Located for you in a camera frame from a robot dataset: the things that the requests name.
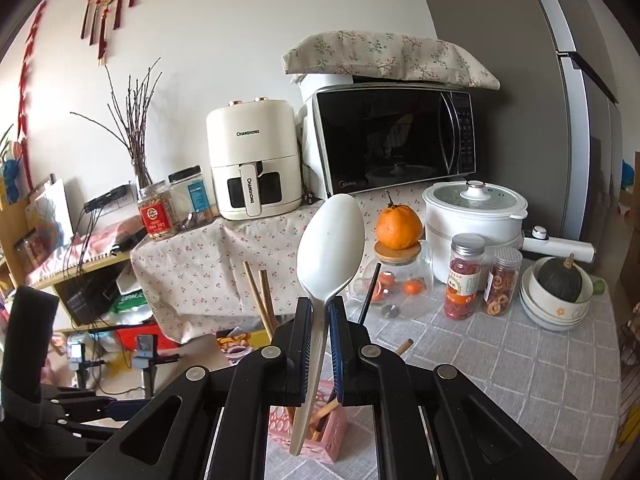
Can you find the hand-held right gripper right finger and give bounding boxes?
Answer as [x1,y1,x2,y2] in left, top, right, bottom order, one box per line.
[327,296,576,480]

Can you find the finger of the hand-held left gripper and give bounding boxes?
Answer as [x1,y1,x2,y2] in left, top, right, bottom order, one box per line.
[47,420,133,453]
[42,394,152,422]

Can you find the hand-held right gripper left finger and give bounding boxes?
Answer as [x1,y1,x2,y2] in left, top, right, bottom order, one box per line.
[65,297,314,480]

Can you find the thin black chopstick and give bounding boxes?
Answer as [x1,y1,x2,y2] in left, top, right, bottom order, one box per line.
[357,262,382,325]

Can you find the bundle of mixed chopsticks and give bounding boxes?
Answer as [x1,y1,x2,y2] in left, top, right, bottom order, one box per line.
[243,260,342,437]

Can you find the pink perforated utensil holder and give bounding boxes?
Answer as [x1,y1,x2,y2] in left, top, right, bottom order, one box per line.
[269,379,349,467]

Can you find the white plastic spoon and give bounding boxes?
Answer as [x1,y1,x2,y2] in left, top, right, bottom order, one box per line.
[289,193,366,457]

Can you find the red box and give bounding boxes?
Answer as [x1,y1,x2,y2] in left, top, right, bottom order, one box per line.
[114,326,168,357]

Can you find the yellow cartoon print carton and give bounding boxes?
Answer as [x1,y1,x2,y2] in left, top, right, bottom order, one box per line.
[215,329,273,365]

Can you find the black box device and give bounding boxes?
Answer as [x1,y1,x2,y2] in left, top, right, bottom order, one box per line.
[64,271,122,325]

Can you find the wooden shelf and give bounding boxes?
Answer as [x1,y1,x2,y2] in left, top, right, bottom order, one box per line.
[22,247,135,333]

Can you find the glass jar with wooden lid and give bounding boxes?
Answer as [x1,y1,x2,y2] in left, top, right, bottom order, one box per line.
[354,240,435,321]

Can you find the green and white bag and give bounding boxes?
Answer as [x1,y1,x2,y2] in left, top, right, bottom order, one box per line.
[106,289,152,317]

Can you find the leaning picture frames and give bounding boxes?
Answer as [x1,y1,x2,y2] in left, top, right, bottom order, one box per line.
[22,176,75,253]

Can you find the floral cabinet cloth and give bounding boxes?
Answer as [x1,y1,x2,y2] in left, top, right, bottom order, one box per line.
[130,182,433,345]

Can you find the grey checked tablecloth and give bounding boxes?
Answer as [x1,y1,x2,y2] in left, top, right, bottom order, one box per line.
[260,265,624,480]

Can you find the orange with stem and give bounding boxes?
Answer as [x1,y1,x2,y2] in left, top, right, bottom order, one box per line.
[375,190,423,251]

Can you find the jar of red berries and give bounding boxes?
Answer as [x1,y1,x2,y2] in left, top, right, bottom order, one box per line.
[443,233,487,321]

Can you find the black power strip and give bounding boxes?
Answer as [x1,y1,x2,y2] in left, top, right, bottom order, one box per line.
[82,184,131,213]

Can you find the red label glass jar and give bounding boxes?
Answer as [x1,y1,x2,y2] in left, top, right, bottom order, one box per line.
[137,180,177,242]

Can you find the jar of dried fruit slices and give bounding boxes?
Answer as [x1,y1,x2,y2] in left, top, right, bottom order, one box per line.
[482,246,524,318]

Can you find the white electric pot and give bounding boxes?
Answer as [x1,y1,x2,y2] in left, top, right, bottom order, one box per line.
[421,179,529,284]

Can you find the black lid plastic jar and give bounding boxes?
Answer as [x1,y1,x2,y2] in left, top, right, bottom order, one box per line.
[167,165,214,232]

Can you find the stacked white bowls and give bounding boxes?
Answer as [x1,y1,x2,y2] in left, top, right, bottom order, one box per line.
[519,265,592,332]

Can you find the cream air fryer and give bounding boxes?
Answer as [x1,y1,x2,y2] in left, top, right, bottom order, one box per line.
[205,96,304,221]

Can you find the black microwave oven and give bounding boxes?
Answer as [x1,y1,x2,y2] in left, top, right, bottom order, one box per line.
[311,84,477,201]

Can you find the white flower bowl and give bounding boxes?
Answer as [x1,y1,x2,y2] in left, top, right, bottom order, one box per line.
[528,257,594,317]

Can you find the dark green pumpkin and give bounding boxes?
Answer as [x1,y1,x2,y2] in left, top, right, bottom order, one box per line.
[537,254,584,302]

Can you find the bare twigs in vase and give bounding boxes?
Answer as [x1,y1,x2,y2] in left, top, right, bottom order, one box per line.
[70,57,164,190]

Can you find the floral microwave cover cloth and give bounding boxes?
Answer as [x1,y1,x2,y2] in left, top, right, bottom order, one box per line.
[280,30,502,93]

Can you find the grey refrigerator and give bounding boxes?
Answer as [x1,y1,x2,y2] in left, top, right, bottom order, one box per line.
[517,0,640,266]

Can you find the blue wall decoration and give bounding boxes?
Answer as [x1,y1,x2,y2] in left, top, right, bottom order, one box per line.
[0,155,24,198]

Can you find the white pot handle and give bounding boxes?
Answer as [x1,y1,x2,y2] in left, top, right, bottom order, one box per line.
[520,224,597,264]

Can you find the red hanging wall string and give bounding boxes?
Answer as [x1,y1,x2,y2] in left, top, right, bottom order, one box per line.
[19,0,49,188]

